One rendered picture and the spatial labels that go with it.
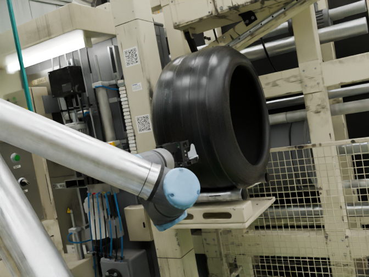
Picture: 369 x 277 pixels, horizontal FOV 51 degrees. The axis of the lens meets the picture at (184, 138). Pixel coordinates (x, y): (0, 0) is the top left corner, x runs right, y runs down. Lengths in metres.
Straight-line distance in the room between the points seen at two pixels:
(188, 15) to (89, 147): 1.11
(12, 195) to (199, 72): 0.73
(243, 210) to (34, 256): 0.76
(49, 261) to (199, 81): 0.75
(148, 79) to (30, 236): 0.92
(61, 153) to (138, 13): 0.96
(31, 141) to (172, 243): 0.99
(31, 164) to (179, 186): 0.92
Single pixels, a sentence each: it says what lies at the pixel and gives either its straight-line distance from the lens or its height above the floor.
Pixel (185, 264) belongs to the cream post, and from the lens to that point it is 1.77.
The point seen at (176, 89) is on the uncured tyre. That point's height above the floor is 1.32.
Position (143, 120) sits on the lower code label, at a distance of 1.67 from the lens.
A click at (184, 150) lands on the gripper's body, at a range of 1.23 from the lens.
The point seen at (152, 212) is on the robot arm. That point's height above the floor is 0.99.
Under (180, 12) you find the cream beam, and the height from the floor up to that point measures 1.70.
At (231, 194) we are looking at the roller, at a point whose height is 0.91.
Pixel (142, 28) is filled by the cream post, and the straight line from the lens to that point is 1.70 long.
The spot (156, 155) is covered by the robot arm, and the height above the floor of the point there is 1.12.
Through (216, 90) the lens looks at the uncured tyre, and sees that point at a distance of 1.32.
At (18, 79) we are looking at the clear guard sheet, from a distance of 1.68.
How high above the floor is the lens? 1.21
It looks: 3 degrees down
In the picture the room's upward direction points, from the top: 10 degrees counter-clockwise
